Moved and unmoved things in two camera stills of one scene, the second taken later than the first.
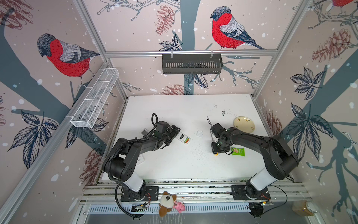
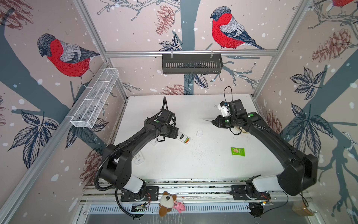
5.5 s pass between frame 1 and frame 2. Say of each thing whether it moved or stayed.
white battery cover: stayed
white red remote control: stayed
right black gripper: moved
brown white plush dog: stayed
